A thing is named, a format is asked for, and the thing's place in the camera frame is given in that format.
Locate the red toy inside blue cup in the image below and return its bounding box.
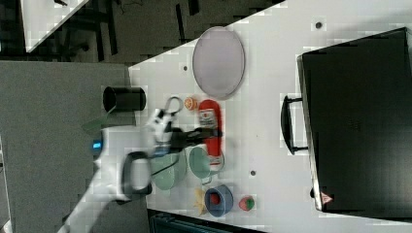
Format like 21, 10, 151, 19
210, 193, 221, 205

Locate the green mug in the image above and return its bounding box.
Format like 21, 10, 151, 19
189, 147, 224, 185

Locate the black toaster oven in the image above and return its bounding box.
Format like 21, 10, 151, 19
281, 27, 412, 222

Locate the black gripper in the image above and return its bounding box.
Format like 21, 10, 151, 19
169, 127, 223, 152

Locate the blue cup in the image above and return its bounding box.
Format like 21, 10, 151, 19
204, 184, 233, 217

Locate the black utensil holder cup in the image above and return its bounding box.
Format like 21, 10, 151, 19
103, 86, 147, 112

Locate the red ketchup bottle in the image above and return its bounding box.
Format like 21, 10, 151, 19
198, 99, 223, 171

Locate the lilac round plate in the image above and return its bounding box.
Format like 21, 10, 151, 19
192, 26, 245, 99

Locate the yellow banana toy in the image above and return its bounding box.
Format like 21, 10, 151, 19
193, 188, 207, 216

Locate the green perforated strainer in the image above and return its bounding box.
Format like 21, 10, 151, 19
151, 150, 188, 190

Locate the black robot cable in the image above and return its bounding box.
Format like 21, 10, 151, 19
164, 95, 184, 116

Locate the orange slice toy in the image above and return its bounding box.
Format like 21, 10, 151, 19
184, 97, 198, 111

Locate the red strawberry toy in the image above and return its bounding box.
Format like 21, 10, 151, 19
238, 196, 255, 212

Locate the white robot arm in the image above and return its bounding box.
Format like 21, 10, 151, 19
57, 109, 223, 233

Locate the green spatula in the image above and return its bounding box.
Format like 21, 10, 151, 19
82, 108, 115, 131

